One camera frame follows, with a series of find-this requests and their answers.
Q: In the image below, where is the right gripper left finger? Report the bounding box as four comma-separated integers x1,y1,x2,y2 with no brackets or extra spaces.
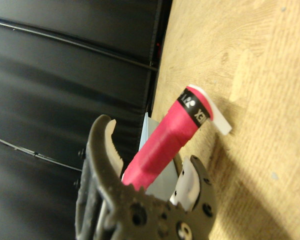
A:
74,114,167,240

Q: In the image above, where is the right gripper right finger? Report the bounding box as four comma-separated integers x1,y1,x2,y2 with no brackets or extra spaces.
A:
166,154,219,240

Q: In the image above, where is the white scoop with red handle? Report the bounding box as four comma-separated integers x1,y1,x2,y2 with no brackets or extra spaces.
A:
121,84,233,195

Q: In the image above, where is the black curtain stand pole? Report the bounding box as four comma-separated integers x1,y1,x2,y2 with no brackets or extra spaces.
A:
0,17,159,73
0,133,84,173

